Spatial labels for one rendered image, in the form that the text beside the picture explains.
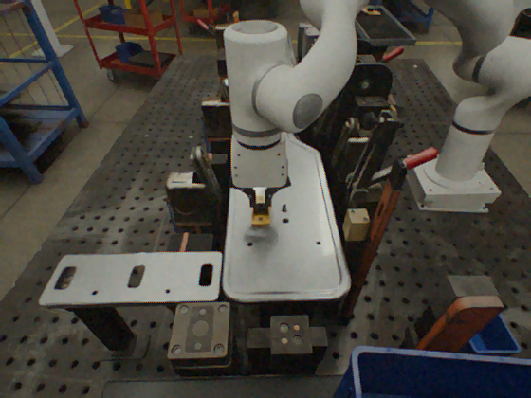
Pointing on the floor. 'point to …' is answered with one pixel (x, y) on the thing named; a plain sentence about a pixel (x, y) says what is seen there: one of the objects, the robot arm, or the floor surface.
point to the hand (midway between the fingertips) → (260, 201)
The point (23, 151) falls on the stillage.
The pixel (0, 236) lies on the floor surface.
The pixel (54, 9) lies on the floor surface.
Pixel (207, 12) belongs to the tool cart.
